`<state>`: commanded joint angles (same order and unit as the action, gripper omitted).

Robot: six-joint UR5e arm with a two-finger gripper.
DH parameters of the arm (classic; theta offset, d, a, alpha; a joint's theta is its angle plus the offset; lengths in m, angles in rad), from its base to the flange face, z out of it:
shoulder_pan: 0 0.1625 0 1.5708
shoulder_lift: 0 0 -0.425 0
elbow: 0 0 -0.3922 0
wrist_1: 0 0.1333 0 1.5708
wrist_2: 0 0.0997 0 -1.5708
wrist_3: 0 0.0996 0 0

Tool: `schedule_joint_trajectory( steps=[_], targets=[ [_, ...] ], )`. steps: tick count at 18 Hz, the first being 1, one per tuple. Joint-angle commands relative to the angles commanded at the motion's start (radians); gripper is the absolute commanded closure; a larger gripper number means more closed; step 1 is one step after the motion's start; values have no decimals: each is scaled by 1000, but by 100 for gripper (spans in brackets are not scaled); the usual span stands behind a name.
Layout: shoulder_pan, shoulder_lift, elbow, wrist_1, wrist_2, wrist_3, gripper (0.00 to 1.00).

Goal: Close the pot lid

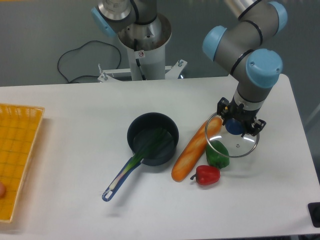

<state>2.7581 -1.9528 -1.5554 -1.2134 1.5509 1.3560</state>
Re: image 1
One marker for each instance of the green onion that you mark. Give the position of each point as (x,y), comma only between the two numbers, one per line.
(150,143)

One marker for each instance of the yellow woven basket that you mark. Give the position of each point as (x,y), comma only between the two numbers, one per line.
(19,126)

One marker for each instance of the black object table corner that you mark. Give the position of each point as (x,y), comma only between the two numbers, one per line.
(314,212)

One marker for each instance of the glass lid blue knob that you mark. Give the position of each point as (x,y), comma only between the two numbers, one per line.
(238,146)

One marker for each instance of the toy baguette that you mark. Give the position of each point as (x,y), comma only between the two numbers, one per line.
(190,155)

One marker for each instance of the green bell pepper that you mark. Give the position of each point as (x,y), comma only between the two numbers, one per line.
(217,157)

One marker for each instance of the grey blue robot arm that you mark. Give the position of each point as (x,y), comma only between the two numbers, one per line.
(238,50)

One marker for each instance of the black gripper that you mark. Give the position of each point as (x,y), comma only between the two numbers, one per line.
(236,111)

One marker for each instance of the red bell pepper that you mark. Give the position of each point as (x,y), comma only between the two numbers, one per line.
(206,175)

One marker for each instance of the peach item in basket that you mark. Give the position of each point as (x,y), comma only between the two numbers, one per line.
(2,190)

